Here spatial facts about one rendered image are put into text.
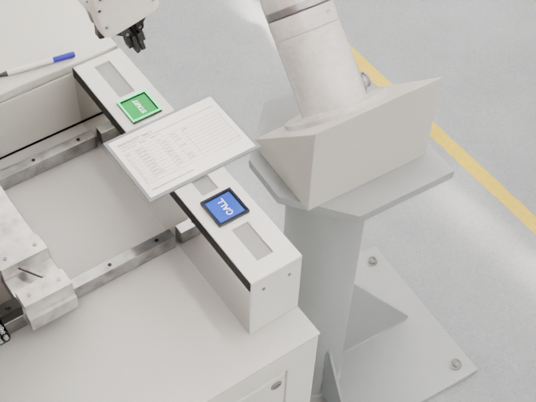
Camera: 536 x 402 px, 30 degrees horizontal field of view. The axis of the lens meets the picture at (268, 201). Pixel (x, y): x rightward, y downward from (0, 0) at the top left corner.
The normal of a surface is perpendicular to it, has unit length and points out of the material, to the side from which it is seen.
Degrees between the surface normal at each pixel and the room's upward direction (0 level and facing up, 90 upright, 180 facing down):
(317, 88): 59
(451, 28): 0
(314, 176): 90
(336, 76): 46
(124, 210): 0
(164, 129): 0
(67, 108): 90
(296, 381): 90
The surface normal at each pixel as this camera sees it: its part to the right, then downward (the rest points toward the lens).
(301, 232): -0.59, 0.62
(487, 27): 0.03, -0.63
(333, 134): 0.53, 0.67
